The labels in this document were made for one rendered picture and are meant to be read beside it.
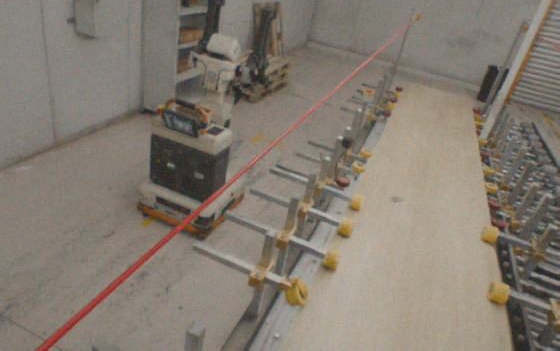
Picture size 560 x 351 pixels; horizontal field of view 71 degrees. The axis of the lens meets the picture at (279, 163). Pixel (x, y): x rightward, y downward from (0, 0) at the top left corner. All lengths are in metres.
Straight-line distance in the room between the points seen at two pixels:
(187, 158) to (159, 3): 2.18
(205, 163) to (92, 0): 1.82
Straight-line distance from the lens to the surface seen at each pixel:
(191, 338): 1.08
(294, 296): 1.46
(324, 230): 2.36
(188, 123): 2.68
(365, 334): 1.51
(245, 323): 1.68
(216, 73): 2.95
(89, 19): 3.98
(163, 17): 4.60
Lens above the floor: 1.99
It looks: 28 degrees down
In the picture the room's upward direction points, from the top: 12 degrees clockwise
